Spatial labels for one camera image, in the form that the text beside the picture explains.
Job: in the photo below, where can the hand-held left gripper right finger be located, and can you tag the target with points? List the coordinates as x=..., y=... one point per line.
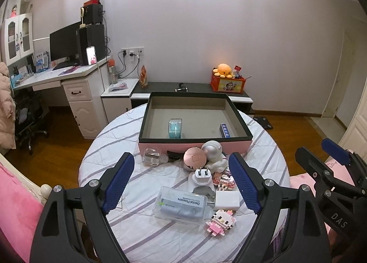
x=243, y=185

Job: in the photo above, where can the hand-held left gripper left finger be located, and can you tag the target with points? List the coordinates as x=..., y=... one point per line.
x=119, y=185

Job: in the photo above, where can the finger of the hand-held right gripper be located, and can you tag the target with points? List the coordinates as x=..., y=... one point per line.
x=335, y=151
x=312, y=165

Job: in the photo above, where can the pink storage box black rim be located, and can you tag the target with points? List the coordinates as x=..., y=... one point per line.
x=195, y=113

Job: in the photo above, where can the pink cushion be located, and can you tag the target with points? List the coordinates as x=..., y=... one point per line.
x=304, y=179

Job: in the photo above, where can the pink white brick figure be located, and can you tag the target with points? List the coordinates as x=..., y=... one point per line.
x=225, y=178

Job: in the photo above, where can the white charger cube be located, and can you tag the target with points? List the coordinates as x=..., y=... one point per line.
x=228, y=201

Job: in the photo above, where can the white door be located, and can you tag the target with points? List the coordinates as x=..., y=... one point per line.
x=357, y=125

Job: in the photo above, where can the pink cat brick figure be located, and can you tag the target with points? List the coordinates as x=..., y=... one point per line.
x=220, y=221

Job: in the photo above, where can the white plug adapter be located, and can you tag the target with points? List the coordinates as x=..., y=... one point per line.
x=201, y=178

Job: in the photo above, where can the clear glass bottle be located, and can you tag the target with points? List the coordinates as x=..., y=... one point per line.
x=152, y=156

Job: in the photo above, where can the white astronaut figure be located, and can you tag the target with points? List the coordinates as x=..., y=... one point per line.
x=213, y=152

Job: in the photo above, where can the round pink compact case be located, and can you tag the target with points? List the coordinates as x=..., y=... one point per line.
x=195, y=158

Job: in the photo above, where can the small blue box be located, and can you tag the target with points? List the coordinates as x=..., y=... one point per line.
x=224, y=130

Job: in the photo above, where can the black hair clip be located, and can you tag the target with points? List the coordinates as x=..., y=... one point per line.
x=174, y=155

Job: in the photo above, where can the clear dental floss box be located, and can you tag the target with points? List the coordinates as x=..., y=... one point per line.
x=181, y=205

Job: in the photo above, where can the black bathroom scale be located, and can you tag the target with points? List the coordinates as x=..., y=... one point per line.
x=263, y=121

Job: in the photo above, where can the teal clear plastic box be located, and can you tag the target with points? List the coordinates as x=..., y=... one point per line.
x=175, y=129

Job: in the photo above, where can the white side cabinet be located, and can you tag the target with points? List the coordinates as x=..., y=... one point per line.
x=119, y=98

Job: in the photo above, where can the red printed toy box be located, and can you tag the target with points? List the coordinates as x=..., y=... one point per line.
x=228, y=84

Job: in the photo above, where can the pink blanket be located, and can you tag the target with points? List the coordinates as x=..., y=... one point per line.
x=17, y=211

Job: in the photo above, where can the black white low cabinet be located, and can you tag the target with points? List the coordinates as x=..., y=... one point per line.
x=195, y=91

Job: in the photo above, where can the black office chair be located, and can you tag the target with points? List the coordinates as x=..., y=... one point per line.
x=28, y=125

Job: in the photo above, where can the orange standing figurine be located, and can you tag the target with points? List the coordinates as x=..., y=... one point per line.
x=143, y=76

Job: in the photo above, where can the red lidded water bottle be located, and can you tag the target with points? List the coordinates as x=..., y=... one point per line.
x=112, y=70

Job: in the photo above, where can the orange octopus plush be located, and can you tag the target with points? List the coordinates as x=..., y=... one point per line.
x=224, y=70

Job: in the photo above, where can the white desk with drawers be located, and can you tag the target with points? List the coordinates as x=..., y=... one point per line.
x=57, y=85

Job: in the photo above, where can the black keyboard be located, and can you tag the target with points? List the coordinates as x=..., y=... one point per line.
x=64, y=65

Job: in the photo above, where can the smartphone with lit screen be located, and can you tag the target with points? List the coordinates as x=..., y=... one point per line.
x=91, y=56

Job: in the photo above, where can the pink padded coat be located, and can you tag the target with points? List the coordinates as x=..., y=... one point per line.
x=6, y=108

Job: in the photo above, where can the black computer tower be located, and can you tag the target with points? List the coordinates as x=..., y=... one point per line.
x=91, y=43

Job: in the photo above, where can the black computer monitor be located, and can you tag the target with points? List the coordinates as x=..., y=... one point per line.
x=64, y=40

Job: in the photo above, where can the black speaker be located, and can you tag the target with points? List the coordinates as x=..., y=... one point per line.
x=93, y=14

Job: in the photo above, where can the white glass-door cabinet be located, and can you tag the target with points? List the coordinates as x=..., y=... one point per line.
x=17, y=37

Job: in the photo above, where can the white bed frame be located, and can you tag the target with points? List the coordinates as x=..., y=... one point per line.
x=34, y=185

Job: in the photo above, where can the white wall power outlet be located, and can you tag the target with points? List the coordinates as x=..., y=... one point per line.
x=132, y=51

